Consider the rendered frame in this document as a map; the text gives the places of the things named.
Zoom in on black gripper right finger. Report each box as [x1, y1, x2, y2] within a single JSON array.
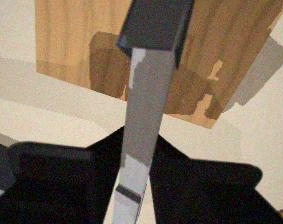
[[149, 134, 263, 224]]

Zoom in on wooden board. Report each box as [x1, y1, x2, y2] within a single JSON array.
[[34, 0, 283, 129]]

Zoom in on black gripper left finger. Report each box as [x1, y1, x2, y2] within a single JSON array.
[[7, 126, 124, 224]]

